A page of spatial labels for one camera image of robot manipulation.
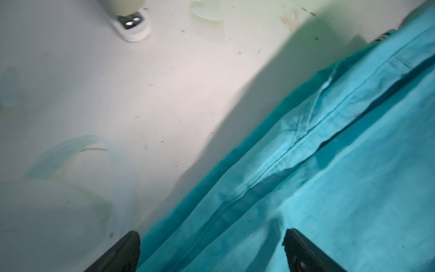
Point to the floral table mat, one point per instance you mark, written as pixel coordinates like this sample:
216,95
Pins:
100,136

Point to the teal long pants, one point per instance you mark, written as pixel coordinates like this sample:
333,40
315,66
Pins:
348,159

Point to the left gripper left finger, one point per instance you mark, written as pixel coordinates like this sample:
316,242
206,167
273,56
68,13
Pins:
122,257

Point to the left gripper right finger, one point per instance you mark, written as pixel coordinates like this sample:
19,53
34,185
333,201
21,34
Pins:
304,256

